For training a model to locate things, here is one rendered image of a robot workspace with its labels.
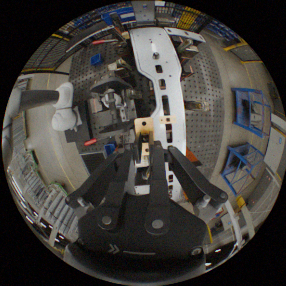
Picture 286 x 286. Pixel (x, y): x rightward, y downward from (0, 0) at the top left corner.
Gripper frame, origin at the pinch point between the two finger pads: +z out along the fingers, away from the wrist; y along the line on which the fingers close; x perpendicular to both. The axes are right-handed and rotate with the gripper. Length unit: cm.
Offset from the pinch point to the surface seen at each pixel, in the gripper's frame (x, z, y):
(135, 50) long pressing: 39.6, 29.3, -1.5
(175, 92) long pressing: 12.7, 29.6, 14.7
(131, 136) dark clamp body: -5.1, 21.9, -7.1
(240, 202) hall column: -489, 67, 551
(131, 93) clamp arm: 12.4, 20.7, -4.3
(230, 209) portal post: -320, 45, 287
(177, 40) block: 52, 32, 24
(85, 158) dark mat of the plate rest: -9.8, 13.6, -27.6
